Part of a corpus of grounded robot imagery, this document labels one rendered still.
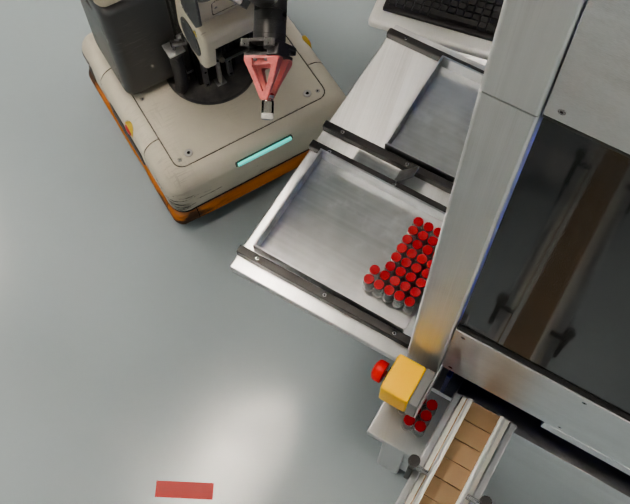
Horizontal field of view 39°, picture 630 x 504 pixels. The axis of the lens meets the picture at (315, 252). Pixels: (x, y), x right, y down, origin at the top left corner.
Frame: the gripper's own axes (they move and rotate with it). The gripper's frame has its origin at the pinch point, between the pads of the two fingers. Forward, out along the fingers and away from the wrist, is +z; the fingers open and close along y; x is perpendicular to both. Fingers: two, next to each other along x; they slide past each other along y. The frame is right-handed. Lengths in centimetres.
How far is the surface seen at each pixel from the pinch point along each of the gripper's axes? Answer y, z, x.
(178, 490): 71, 99, 54
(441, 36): 65, -23, -14
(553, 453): 23, 62, -50
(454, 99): 49, -6, -22
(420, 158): 40.5, 7.7, -17.6
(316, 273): 21.8, 32.2, -2.6
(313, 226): 25.9, 23.0, 0.1
